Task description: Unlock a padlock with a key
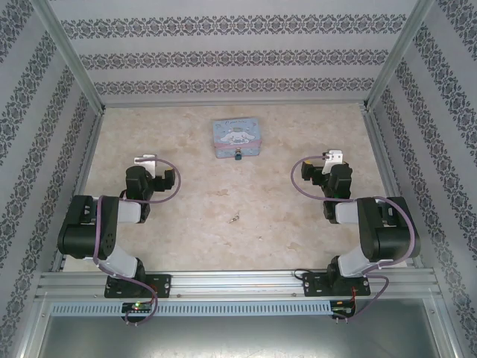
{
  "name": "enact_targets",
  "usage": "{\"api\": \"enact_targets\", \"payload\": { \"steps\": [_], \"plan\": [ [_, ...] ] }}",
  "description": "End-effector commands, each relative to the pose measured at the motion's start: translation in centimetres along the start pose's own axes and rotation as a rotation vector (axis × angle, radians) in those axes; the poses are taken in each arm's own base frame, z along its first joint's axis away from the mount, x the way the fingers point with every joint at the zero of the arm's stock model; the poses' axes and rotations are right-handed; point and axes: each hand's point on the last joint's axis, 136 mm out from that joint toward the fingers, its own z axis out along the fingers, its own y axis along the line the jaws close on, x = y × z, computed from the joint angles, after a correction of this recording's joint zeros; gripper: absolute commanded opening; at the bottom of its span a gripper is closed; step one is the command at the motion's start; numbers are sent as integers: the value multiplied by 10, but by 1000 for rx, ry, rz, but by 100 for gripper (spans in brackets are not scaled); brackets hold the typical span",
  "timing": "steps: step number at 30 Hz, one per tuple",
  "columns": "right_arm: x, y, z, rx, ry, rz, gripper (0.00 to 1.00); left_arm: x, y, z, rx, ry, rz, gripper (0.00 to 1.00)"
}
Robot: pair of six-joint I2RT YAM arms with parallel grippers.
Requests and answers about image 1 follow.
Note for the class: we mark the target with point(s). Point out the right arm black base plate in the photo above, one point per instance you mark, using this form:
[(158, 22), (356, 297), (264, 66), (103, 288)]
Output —
[(315, 283)]

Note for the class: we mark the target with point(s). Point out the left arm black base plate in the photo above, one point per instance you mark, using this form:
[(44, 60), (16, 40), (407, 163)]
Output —
[(162, 285)]

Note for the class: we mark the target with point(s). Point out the small metal key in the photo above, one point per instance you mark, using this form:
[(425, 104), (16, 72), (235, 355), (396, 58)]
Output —
[(234, 218)]

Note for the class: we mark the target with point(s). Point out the circuit board with green light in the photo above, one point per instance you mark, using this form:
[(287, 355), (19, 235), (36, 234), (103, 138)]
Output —
[(138, 307)]

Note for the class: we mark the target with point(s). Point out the grey metal panel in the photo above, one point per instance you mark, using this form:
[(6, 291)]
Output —
[(238, 337)]

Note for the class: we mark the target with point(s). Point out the small blue padlock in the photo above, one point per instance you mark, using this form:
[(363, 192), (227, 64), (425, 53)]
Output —
[(237, 155)]

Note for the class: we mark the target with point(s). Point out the aluminium side rail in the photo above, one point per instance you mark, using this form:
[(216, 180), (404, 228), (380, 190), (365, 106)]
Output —
[(378, 149), (80, 186)]

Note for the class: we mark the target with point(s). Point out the aluminium mounting rail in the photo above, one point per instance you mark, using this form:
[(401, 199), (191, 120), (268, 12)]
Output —
[(238, 283)]

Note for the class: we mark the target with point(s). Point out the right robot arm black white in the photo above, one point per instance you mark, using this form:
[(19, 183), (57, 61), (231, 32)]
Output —
[(389, 238)]

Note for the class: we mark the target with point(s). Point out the blue cartoon tin box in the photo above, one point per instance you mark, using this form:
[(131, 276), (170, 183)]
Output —
[(234, 136)]

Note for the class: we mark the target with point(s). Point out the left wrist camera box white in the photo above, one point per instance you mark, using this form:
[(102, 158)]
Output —
[(146, 161)]

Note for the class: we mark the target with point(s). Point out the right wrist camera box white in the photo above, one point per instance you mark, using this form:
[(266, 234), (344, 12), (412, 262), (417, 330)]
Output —
[(332, 158)]

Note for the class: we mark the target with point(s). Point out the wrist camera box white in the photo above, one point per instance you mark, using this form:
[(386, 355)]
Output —
[(332, 158), (146, 161)]

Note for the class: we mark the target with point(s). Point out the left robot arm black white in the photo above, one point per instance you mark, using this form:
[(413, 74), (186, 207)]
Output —
[(85, 233)]

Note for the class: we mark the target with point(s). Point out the aluminium frame post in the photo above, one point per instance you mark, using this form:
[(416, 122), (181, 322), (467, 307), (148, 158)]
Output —
[(398, 56), (69, 56)]

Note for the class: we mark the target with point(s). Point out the small circuit board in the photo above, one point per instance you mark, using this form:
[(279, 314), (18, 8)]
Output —
[(343, 307)]

